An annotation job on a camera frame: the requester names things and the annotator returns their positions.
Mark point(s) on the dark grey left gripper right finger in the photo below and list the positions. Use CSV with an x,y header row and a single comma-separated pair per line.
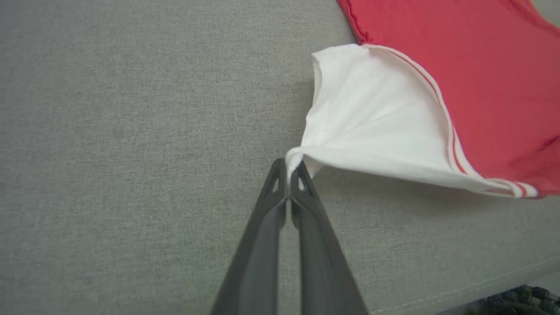
x,y
319,262

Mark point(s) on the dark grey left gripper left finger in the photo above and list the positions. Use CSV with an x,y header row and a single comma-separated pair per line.
x,y
258,253

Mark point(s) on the red and white jersey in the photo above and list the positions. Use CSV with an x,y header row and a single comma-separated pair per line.
x,y
481,65

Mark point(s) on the grey fabric sofa cushion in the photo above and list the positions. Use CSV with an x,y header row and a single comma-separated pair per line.
x,y
131,131

